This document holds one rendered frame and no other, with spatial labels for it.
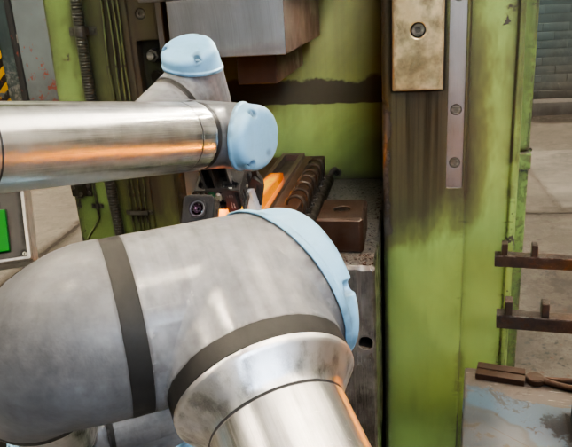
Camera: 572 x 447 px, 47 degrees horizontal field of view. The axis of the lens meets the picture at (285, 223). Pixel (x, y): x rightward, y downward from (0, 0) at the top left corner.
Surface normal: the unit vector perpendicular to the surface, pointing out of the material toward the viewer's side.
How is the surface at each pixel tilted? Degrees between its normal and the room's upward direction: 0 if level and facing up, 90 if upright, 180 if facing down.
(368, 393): 90
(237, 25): 90
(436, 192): 90
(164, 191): 90
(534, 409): 0
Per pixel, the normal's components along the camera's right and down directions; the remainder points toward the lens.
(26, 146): 0.80, 0.09
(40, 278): -0.34, -0.65
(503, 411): -0.06, -0.94
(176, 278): 0.21, -0.44
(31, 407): -0.17, 0.53
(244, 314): -0.07, -0.66
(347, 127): -0.18, 0.34
